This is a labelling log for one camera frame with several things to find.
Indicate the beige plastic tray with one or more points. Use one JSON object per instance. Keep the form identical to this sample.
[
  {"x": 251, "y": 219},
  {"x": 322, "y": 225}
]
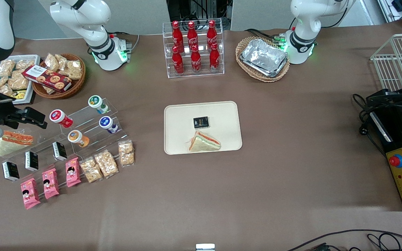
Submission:
[{"x": 222, "y": 118}]

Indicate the red emergency stop button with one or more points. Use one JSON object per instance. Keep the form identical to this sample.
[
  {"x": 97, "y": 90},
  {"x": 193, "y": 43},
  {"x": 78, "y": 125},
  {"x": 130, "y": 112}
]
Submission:
[{"x": 396, "y": 160}]

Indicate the light wicker basket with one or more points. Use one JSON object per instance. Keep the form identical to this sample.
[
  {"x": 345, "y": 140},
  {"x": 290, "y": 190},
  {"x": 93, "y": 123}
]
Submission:
[{"x": 274, "y": 78}]

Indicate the small black white box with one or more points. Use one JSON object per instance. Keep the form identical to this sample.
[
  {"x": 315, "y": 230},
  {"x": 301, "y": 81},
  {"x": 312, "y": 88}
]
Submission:
[
  {"x": 31, "y": 160},
  {"x": 10, "y": 171},
  {"x": 60, "y": 151}
]

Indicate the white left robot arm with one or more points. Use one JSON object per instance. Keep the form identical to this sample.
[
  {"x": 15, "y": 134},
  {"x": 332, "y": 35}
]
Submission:
[{"x": 305, "y": 21}]

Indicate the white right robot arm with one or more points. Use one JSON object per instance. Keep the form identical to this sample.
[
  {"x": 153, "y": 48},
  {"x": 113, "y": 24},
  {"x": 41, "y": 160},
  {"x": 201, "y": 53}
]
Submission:
[{"x": 82, "y": 17}]

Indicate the white rectangular snack tray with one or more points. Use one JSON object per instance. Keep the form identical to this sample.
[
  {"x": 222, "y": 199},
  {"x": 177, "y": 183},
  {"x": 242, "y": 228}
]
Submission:
[{"x": 33, "y": 59}]

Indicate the clear acrylic stepped display stand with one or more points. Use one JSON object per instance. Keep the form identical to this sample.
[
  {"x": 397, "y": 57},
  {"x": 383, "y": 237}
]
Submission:
[{"x": 92, "y": 139}]

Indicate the orange cap gum bottle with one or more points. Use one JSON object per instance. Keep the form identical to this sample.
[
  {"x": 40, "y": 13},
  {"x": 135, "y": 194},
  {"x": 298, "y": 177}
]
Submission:
[{"x": 78, "y": 138}]

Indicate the pink snack packet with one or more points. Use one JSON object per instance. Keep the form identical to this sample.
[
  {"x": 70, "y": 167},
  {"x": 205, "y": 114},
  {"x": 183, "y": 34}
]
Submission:
[
  {"x": 50, "y": 183},
  {"x": 73, "y": 172},
  {"x": 30, "y": 194}
]

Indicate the wrapped triangle sandwich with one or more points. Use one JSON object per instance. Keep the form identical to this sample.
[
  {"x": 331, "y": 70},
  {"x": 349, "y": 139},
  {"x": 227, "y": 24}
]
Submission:
[
  {"x": 203, "y": 143},
  {"x": 10, "y": 144}
]

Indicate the aluminium foil container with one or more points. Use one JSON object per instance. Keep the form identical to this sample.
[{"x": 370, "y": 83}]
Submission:
[
  {"x": 272, "y": 75},
  {"x": 263, "y": 55}
]

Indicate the clear cracker snack pack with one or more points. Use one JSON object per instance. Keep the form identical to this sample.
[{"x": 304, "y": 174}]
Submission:
[
  {"x": 126, "y": 152},
  {"x": 106, "y": 164},
  {"x": 91, "y": 170}
]

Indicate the black chocolate box gold print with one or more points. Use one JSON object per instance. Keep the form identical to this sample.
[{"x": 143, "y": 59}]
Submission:
[{"x": 201, "y": 122}]

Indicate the clear bag of crackers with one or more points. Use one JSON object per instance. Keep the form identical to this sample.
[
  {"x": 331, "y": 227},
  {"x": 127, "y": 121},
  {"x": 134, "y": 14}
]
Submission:
[
  {"x": 49, "y": 90},
  {"x": 0, "y": 83},
  {"x": 24, "y": 64},
  {"x": 18, "y": 83},
  {"x": 6, "y": 90},
  {"x": 51, "y": 62},
  {"x": 75, "y": 69},
  {"x": 5, "y": 68},
  {"x": 62, "y": 60}
]

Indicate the clear acrylic bottle rack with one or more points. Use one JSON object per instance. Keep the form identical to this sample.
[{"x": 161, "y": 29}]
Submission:
[{"x": 202, "y": 71}]

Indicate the aluminium frame shelf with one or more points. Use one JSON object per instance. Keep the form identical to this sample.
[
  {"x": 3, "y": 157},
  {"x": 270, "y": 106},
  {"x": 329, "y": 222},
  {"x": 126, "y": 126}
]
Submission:
[{"x": 401, "y": 8}]

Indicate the dark brown wicker basket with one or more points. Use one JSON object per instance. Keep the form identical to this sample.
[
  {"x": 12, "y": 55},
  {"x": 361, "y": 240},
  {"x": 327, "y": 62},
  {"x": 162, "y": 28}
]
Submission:
[{"x": 77, "y": 87}]

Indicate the red cookie box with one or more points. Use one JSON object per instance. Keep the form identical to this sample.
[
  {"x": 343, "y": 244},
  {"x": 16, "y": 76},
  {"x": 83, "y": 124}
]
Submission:
[{"x": 47, "y": 78}]

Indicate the yellow snack packet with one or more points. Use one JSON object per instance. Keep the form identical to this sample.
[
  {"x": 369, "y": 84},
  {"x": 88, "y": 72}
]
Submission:
[{"x": 19, "y": 94}]

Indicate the green cap gum bottle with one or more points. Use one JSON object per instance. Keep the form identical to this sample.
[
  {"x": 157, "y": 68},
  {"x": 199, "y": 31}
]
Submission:
[{"x": 98, "y": 104}]

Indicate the blue cap gum bottle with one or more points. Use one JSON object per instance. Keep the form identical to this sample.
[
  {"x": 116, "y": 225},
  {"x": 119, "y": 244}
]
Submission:
[{"x": 108, "y": 124}]

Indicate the red cap gum bottle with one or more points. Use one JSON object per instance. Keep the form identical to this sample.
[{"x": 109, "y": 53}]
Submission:
[{"x": 60, "y": 118}]

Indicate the red cola bottle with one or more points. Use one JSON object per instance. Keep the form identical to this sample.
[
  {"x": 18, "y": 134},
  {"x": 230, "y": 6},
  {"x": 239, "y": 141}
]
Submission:
[
  {"x": 192, "y": 35},
  {"x": 177, "y": 62},
  {"x": 211, "y": 33},
  {"x": 214, "y": 58},
  {"x": 196, "y": 61},
  {"x": 176, "y": 35}
]

